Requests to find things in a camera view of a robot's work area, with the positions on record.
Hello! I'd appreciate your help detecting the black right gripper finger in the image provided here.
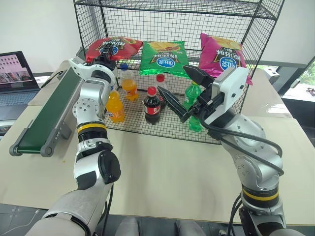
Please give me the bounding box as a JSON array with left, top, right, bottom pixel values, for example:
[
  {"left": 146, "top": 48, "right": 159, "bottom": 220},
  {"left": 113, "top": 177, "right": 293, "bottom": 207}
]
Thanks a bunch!
[
  {"left": 157, "top": 86, "right": 192, "bottom": 123},
  {"left": 183, "top": 65, "right": 215, "bottom": 88}
]

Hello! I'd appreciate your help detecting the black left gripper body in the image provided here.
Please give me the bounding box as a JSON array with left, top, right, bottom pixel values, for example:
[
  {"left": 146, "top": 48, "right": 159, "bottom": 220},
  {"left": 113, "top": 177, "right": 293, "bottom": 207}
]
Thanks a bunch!
[{"left": 94, "top": 54, "right": 117, "bottom": 72}]

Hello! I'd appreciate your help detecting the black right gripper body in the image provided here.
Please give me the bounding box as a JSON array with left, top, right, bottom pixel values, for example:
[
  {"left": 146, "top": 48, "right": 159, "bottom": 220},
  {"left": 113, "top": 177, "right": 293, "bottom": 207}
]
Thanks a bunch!
[{"left": 189, "top": 83, "right": 233, "bottom": 117}]

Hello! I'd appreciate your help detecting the green conveyor belt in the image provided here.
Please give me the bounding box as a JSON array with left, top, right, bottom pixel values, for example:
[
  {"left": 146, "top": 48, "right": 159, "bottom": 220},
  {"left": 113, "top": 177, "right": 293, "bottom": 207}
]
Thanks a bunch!
[{"left": 9, "top": 65, "right": 86, "bottom": 158}]

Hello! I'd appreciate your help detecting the red chips bag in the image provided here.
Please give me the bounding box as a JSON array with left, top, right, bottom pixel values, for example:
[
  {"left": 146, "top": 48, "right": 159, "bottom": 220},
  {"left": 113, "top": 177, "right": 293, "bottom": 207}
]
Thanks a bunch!
[{"left": 85, "top": 36, "right": 144, "bottom": 63}]

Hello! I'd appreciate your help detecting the green soda bottle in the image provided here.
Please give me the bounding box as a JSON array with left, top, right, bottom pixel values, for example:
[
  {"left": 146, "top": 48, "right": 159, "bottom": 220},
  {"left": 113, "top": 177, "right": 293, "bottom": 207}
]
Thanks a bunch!
[
  {"left": 188, "top": 115, "right": 204, "bottom": 131},
  {"left": 183, "top": 82, "right": 204, "bottom": 110}
]

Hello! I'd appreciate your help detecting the cola bottle red cap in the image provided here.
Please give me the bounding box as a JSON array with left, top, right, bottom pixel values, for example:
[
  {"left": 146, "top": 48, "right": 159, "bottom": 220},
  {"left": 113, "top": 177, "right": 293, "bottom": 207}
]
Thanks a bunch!
[
  {"left": 143, "top": 86, "right": 162, "bottom": 124},
  {"left": 156, "top": 73, "right": 171, "bottom": 110}
]

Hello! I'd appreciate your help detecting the pink chips bag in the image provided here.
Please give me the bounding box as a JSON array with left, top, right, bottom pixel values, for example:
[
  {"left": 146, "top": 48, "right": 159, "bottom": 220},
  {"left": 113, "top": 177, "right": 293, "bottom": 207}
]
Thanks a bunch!
[{"left": 198, "top": 32, "right": 253, "bottom": 86}]

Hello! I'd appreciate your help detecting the orange soda bottle blue cap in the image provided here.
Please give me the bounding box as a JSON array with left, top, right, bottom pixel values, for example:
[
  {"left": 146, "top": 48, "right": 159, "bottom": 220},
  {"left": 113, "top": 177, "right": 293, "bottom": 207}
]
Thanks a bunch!
[{"left": 119, "top": 63, "right": 139, "bottom": 102}]

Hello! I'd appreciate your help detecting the green chips bag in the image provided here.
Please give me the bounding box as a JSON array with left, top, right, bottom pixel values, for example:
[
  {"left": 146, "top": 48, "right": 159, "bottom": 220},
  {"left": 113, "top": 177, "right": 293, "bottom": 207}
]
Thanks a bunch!
[{"left": 138, "top": 40, "right": 191, "bottom": 80}]

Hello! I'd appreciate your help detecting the white grey box device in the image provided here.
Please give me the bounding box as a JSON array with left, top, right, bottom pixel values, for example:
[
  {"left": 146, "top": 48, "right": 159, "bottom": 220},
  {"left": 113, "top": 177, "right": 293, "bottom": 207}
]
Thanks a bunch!
[{"left": 262, "top": 67, "right": 281, "bottom": 80}]

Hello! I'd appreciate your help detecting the grey laptop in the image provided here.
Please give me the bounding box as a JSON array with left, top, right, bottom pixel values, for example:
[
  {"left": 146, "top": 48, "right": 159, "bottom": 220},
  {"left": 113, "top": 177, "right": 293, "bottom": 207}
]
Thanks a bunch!
[{"left": 0, "top": 51, "right": 40, "bottom": 121}]

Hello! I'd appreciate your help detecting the grey rounded shape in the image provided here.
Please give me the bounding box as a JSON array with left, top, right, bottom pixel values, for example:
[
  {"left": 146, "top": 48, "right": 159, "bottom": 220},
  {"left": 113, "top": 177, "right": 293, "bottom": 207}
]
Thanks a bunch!
[{"left": 175, "top": 219, "right": 206, "bottom": 236}]

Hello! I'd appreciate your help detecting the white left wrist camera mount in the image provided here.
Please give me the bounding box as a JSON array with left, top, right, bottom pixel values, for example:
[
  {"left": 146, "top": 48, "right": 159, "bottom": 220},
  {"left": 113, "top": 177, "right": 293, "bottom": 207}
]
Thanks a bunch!
[{"left": 68, "top": 58, "right": 117, "bottom": 83}]

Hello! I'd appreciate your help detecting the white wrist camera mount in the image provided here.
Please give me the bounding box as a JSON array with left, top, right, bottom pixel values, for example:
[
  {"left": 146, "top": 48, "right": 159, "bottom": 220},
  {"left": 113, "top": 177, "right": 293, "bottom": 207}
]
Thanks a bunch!
[
  {"left": 68, "top": 58, "right": 117, "bottom": 83},
  {"left": 212, "top": 66, "right": 250, "bottom": 125}
]

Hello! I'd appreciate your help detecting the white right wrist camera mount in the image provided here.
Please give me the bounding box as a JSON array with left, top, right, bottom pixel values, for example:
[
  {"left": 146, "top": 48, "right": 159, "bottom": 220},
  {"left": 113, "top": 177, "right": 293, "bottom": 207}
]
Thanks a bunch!
[{"left": 212, "top": 66, "right": 250, "bottom": 125}]

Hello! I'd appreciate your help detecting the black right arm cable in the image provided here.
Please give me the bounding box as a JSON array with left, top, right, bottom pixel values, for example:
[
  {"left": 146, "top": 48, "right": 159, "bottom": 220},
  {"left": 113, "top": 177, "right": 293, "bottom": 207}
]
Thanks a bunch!
[{"left": 198, "top": 112, "right": 285, "bottom": 177}]

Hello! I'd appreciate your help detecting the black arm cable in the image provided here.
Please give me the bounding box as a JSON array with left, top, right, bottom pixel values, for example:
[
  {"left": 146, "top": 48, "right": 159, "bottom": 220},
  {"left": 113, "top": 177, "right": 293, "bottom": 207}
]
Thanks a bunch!
[
  {"left": 198, "top": 112, "right": 285, "bottom": 177},
  {"left": 97, "top": 183, "right": 115, "bottom": 236}
]

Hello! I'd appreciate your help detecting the black wire mesh rack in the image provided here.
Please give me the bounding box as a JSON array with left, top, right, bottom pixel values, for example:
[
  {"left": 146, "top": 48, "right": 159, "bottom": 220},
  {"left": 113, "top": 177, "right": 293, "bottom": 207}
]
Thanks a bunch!
[{"left": 73, "top": 0, "right": 286, "bottom": 146}]

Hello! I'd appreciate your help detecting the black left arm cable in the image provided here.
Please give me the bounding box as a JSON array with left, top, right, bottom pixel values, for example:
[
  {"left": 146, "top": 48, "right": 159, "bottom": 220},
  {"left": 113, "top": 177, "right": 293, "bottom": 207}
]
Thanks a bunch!
[{"left": 97, "top": 183, "right": 115, "bottom": 236}]

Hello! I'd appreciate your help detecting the thin black cable bundle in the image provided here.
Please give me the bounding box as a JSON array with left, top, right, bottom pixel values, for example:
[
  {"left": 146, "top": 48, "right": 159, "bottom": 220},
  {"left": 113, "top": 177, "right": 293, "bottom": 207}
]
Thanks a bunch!
[{"left": 227, "top": 193, "right": 244, "bottom": 236}]

